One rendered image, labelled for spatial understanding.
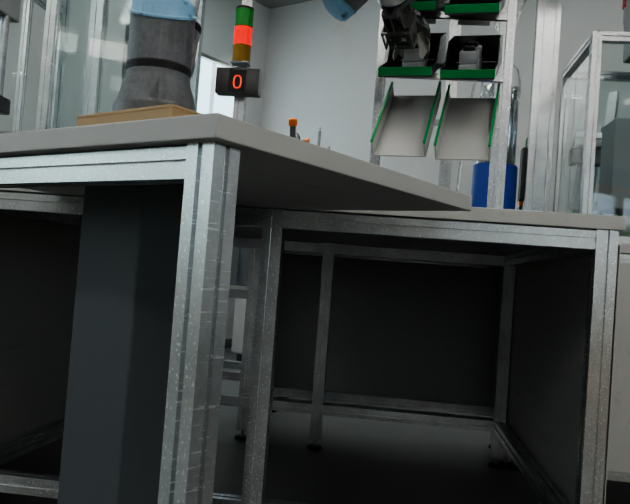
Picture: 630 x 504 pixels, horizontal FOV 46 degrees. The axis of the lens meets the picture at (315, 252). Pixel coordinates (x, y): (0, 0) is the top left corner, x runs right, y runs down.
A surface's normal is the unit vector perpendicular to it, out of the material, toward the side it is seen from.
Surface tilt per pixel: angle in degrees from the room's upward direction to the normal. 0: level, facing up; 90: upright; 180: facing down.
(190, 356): 90
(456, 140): 45
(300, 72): 90
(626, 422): 90
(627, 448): 90
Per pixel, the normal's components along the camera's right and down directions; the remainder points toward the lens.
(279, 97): -0.58, -0.07
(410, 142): -0.15, -0.74
